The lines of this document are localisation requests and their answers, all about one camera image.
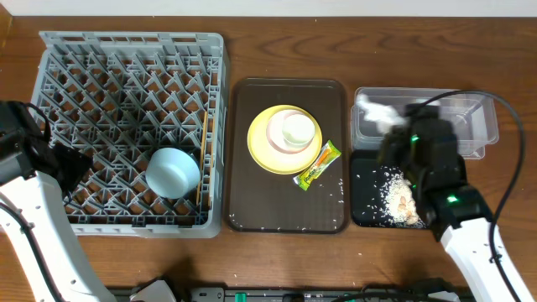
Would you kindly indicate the white napkin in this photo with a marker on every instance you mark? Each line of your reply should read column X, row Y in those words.
column 384, row 117

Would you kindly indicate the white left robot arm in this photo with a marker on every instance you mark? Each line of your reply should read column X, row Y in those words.
column 36, row 176

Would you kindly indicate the black tray bin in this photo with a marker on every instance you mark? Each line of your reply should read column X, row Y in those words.
column 365, row 174

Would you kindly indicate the light blue bowl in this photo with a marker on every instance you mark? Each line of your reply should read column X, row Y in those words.
column 172, row 173

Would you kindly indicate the grey plastic dish rack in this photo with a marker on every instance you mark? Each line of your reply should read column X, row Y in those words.
column 118, row 97

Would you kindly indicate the yellow plate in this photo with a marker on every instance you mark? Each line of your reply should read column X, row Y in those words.
column 265, row 153

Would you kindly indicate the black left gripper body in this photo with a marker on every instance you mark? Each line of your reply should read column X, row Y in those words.
column 75, row 166

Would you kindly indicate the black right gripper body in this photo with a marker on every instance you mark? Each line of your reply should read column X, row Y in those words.
column 422, row 114

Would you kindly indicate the pink bowl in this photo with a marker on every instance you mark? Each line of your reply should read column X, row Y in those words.
column 274, row 132

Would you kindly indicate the dark brown serving tray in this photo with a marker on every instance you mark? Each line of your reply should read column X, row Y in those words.
column 260, row 201

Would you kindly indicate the cream cup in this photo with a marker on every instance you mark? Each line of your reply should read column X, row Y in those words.
column 298, row 130

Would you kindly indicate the spilled rice pile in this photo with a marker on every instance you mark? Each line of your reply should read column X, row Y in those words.
column 397, row 202

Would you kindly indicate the clear plastic bin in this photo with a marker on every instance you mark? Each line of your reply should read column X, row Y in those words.
column 472, row 116

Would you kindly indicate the green snack wrapper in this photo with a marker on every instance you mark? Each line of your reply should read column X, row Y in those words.
column 328, row 154

